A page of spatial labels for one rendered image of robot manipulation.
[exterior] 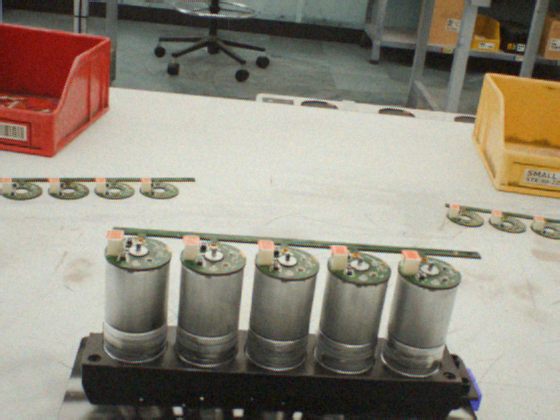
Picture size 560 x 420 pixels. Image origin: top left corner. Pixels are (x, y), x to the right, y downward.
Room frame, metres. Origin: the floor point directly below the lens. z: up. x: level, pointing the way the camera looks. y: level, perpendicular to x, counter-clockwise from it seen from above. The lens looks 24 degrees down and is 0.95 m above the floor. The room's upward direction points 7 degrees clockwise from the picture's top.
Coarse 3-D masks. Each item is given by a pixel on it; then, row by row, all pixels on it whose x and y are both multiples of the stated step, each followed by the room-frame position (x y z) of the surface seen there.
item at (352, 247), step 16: (208, 240) 0.27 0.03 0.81; (224, 240) 0.27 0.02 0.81; (240, 240) 0.27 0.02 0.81; (256, 240) 0.27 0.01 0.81; (272, 240) 0.28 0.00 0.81; (288, 240) 0.28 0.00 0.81; (304, 240) 0.28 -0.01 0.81; (432, 256) 0.28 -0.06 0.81; (448, 256) 0.28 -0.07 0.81; (464, 256) 0.28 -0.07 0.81; (480, 256) 0.28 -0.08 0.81
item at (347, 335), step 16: (336, 288) 0.25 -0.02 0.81; (352, 288) 0.25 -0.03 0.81; (368, 288) 0.25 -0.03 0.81; (384, 288) 0.26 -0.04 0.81; (336, 304) 0.25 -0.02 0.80; (352, 304) 0.25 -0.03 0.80; (368, 304) 0.25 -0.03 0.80; (320, 320) 0.26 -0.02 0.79; (336, 320) 0.25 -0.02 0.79; (352, 320) 0.25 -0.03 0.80; (368, 320) 0.25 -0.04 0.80; (320, 336) 0.26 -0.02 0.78; (336, 336) 0.25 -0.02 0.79; (352, 336) 0.25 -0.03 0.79; (368, 336) 0.25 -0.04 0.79; (320, 352) 0.26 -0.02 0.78; (336, 352) 0.25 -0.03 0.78; (352, 352) 0.25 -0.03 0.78; (368, 352) 0.25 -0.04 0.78; (336, 368) 0.25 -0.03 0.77; (352, 368) 0.25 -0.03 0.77; (368, 368) 0.26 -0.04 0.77
